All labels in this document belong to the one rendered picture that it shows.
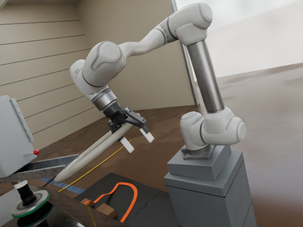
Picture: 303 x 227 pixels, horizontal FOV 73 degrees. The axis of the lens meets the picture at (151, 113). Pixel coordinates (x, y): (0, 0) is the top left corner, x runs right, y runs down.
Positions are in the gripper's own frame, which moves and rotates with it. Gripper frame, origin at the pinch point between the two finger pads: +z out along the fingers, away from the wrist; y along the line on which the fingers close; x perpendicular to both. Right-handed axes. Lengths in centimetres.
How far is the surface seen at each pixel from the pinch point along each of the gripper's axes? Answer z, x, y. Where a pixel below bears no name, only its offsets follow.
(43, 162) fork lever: -20, 7, 68
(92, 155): -9.4, 16.9, 5.3
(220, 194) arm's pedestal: 53, -25, 2
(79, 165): -9.3, 20.9, 10.3
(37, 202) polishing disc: -3, 18, 85
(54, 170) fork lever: -13, 13, 49
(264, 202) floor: 133, -100, 27
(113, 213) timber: 68, -48, 157
